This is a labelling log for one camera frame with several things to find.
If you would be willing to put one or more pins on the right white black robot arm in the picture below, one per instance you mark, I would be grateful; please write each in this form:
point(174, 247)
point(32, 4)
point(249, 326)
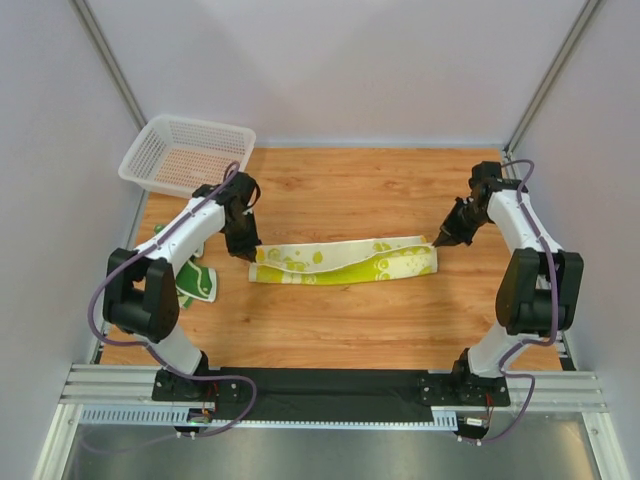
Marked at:
point(538, 294)

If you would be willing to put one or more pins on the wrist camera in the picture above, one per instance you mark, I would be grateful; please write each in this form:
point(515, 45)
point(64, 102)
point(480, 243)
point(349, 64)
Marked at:
point(246, 188)
point(485, 171)

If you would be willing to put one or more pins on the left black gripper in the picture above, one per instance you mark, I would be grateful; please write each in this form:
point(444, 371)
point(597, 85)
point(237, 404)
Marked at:
point(243, 238)

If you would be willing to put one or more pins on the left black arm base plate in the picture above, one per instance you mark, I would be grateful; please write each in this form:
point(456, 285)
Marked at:
point(170, 387)

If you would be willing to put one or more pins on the dark green patterned towel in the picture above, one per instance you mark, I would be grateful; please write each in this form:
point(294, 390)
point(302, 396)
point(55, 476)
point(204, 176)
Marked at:
point(195, 282)

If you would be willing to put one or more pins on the left aluminium frame post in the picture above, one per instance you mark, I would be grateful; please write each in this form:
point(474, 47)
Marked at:
point(98, 40)

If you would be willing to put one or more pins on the aluminium front rail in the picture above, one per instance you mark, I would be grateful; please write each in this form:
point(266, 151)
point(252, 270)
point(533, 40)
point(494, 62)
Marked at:
point(555, 391)

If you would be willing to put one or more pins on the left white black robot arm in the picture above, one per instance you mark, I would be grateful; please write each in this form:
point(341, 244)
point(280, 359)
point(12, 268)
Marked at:
point(140, 295)

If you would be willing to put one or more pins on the white plastic mesh basket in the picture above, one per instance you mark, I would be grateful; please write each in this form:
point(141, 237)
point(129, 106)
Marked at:
point(174, 155)

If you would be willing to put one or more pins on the aluminium frame post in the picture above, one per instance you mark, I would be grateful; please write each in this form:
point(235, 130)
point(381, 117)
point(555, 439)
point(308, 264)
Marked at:
point(98, 40)
point(585, 17)

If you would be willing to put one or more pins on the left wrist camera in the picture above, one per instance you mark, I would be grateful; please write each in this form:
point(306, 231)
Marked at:
point(246, 188)

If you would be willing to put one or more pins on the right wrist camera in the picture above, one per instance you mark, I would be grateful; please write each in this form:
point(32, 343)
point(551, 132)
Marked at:
point(485, 171)

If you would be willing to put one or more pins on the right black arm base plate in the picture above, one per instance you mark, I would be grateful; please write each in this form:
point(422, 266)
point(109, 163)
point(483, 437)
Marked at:
point(446, 390)

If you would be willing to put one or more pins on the right aluminium frame post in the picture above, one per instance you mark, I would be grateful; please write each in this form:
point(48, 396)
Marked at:
point(585, 17)

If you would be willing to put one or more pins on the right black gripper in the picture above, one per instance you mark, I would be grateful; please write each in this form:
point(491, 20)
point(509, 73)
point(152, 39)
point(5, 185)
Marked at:
point(455, 229)

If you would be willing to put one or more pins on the black cloth strip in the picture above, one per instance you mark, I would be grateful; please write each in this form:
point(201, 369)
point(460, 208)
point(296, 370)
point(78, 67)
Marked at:
point(335, 395)

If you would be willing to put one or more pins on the grey slotted cable duct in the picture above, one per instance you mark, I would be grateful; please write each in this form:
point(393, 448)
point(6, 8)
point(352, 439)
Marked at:
point(184, 417)

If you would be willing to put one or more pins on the yellow-green crocodile towel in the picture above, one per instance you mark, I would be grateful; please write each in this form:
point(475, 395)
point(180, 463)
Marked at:
point(345, 262)

